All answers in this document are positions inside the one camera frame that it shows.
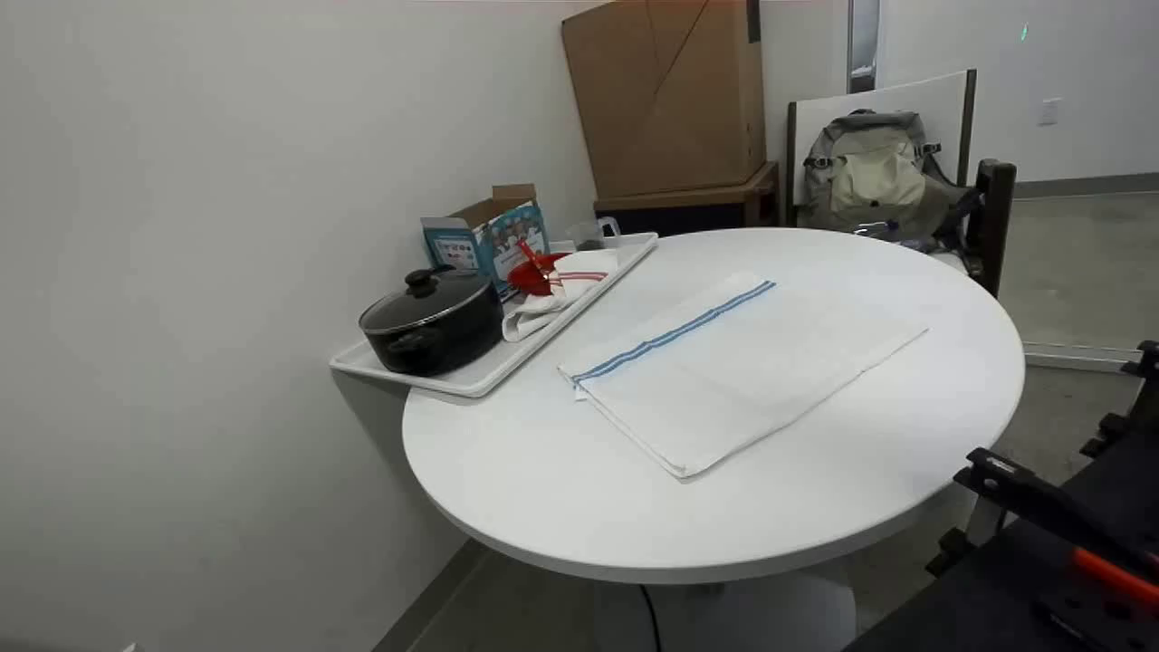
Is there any white cloth with red stripe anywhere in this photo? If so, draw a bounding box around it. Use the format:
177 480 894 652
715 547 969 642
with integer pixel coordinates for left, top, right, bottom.
496 245 622 344

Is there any small red object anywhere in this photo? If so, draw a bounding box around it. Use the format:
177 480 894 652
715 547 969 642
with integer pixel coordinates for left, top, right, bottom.
508 245 566 299

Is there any open blue cardboard box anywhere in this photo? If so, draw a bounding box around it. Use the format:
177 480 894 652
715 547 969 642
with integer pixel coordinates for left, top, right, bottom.
420 182 552 304

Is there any dark wooden chair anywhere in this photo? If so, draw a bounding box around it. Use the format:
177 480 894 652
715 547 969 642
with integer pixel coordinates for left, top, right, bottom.
956 154 1018 299

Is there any white towel with blue stripes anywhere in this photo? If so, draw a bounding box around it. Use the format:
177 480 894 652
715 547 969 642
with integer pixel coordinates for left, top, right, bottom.
555 270 932 480

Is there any white rectangular tray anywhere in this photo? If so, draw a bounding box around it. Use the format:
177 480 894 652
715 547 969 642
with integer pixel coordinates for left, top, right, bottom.
326 229 664 401

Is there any large brown cardboard box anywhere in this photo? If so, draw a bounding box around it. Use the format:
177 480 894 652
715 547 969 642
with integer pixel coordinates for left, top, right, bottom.
556 0 771 214

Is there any black clamp with orange handle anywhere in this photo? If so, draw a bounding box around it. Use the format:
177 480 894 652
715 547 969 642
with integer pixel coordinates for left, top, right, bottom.
952 447 1159 613

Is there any black pot with lid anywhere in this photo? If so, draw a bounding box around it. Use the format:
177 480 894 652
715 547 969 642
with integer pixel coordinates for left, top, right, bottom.
354 265 508 380

